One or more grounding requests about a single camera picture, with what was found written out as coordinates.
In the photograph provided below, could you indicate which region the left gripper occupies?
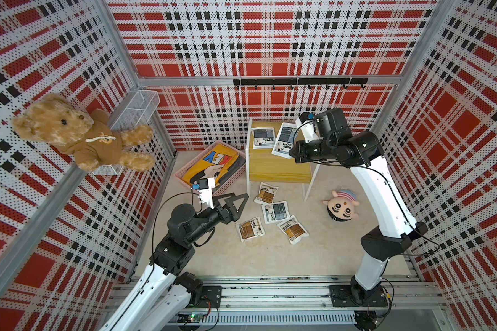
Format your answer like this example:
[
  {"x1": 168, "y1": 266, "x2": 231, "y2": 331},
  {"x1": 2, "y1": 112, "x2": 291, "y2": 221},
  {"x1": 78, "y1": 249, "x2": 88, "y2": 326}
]
[{"x1": 185, "y1": 192, "x2": 248, "y2": 245}]

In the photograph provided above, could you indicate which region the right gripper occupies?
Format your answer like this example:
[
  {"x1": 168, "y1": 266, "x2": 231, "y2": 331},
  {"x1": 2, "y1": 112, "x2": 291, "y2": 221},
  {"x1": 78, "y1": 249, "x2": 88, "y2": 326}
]
[{"x1": 289, "y1": 139, "x2": 338, "y2": 164}]

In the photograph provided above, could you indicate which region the grey coffee bag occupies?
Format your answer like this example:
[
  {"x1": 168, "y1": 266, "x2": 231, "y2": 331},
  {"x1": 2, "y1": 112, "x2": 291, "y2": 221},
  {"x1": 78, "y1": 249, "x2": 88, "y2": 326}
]
[
  {"x1": 252, "y1": 128, "x2": 276, "y2": 150},
  {"x1": 262, "y1": 201, "x2": 291, "y2": 224},
  {"x1": 271, "y1": 123, "x2": 298, "y2": 159}
]

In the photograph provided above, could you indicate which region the brown coffee bag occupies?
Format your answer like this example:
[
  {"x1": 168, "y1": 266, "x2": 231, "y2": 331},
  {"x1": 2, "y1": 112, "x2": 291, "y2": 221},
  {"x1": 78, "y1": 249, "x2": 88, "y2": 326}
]
[
  {"x1": 277, "y1": 215, "x2": 309, "y2": 245},
  {"x1": 254, "y1": 182, "x2": 279, "y2": 205},
  {"x1": 236, "y1": 217, "x2": 265, "y2": 242}
]

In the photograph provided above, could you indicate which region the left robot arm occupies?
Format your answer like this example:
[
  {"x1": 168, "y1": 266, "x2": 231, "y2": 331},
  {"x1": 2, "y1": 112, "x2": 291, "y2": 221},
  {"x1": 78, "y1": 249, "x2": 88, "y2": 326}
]
[{"x1": 99, "y1": 193, "x2": 249, "y2": 330}]

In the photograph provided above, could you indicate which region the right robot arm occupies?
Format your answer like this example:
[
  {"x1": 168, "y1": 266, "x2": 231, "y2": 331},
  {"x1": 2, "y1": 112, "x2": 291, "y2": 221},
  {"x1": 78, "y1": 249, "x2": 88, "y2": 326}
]
[{"x1": 289, "y1": 108, "x2": 427, "y2": 306}]

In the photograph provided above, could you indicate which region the yellow two-tier shelf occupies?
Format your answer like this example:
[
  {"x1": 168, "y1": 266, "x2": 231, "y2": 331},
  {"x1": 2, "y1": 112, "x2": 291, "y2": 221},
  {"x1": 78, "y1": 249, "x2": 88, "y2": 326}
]
[{"x1": 245, "y1": 118, "x2": 320, "y2": 201}]

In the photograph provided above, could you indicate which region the yellow printed cloth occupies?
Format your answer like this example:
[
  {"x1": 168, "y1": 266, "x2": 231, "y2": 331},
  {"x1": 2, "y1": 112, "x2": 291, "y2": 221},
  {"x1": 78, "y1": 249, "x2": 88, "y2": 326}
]
[{"x1": 181, "y1": 143, "x2": 246, "y2": 195}]

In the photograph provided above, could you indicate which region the plush doll head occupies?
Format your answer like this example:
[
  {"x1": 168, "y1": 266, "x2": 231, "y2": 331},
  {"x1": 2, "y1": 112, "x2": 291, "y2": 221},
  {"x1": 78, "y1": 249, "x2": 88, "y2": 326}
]
[{"x1": 322, "y1": 190, "x2": 360, "y2": 222}]

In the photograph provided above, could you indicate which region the small circuit board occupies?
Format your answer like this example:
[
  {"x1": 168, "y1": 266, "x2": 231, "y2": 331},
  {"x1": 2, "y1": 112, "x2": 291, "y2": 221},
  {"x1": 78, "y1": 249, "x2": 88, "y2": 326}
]
[{"x1": 177, "y1": 313, "x2": 204, "y2": 324}]

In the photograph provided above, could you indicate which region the brown teddy bear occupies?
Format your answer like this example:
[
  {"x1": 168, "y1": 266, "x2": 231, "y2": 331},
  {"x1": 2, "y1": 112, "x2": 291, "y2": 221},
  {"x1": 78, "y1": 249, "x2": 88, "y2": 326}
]
[{"x1": 12, "y1": 93, "x2": 155, "y2": 172}]

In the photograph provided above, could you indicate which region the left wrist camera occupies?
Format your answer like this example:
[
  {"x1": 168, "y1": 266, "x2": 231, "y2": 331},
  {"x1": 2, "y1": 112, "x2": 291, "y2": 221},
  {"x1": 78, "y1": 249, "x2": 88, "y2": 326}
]
[{"x1": 192, "y1": 177, "x2": 215, "y2": 209}]

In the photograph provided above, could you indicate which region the black wall hook rail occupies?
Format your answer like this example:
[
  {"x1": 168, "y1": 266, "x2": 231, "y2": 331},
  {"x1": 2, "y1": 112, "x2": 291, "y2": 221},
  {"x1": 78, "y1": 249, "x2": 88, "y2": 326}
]
[{"x1": 233, "y1": 77, "x2": 369, "y2": 88}]

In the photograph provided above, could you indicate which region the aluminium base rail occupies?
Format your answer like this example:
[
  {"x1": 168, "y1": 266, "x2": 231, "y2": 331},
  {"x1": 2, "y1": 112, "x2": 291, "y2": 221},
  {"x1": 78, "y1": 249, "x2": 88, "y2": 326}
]
[{"x1": 103, "y1": 274, "x2": 444, "y2": 328}]

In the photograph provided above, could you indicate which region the white wire basket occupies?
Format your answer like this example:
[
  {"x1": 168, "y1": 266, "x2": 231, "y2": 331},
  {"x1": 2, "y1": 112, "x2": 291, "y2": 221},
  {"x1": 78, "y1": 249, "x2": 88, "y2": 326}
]
[{"x1": 91, "y1": 90, "x2": 160, "y2": 176}]

